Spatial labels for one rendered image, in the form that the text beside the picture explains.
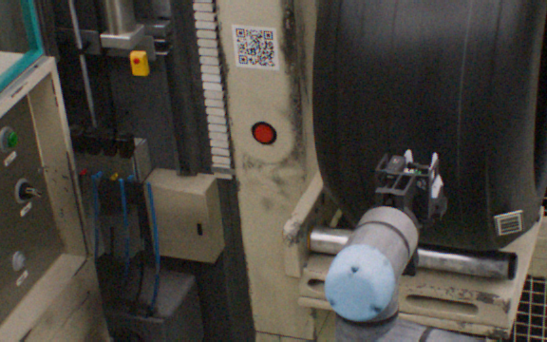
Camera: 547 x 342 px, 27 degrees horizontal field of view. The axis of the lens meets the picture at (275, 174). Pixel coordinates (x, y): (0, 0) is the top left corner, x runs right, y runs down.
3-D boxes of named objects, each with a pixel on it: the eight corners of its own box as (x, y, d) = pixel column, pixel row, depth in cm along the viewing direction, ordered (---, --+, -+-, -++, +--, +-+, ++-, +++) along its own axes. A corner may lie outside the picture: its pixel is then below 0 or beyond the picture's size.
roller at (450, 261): (310, 218, 195) (313, 235, 198) (301, 238, 192) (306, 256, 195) (518, 246, 183) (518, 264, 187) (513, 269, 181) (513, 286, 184)
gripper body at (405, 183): (442, 157, 149) (420, 199, 139) (441, 216, 153) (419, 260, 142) (385, 150, 151) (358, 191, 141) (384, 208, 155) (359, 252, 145)
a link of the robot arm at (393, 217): (409, 279, 139) (345, 270, 142) (419, 260, 143) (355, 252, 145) (410, 224, 136) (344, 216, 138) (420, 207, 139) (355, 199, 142)
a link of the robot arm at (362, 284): (319, 323, 133) (319, 259, 129) (348, 275, 142) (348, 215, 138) (386, 335, 130) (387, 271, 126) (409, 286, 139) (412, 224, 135)
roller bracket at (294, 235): (284, 278, 194) (280, 231, 188) (351, 157, 225) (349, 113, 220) (303, 281, 193) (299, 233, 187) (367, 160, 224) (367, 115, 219)
